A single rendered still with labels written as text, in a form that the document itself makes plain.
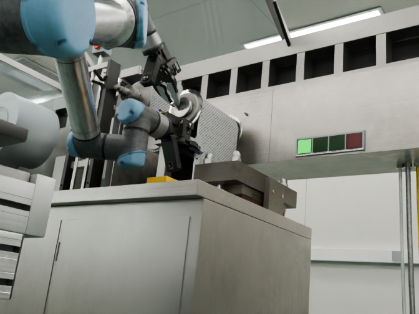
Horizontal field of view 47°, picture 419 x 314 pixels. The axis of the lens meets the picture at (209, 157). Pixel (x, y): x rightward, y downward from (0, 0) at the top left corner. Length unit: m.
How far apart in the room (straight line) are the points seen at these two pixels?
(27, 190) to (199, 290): 0.56
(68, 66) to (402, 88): 1.06
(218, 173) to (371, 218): 2.76
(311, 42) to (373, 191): 2.38
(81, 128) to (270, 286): 0.69
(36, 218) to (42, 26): 0.27
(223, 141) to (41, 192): 1.07
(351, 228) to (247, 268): 2.84
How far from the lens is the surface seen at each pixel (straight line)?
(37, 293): 1.57
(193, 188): 1.17
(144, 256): 1.26
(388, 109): 1.71
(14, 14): 0.70
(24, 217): 0.74
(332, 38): 1.92
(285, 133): 1.82
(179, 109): 1.68
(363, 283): 4.06
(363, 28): 1.89
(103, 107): 1.78
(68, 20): 0.70
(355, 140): 1.69
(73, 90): 1.25
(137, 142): 1.35
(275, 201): 1.58
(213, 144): 1.68
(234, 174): 1.43
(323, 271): 4.18
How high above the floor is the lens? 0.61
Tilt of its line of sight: 17 degrees up
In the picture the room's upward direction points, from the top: 6 degrees clockwise
